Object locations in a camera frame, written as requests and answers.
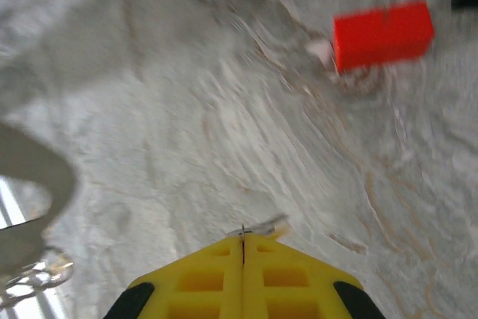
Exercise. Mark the yellow capped key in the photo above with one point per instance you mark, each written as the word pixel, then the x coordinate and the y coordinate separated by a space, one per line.
pixel 269 227

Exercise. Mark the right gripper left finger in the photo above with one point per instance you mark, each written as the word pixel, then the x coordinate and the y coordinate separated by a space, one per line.
pixel 209 285

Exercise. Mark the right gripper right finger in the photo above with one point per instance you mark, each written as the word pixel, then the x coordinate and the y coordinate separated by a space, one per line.
pixel 284 285

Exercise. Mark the small red cylinder piece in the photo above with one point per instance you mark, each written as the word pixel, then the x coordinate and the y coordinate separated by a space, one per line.
pixel 381 35

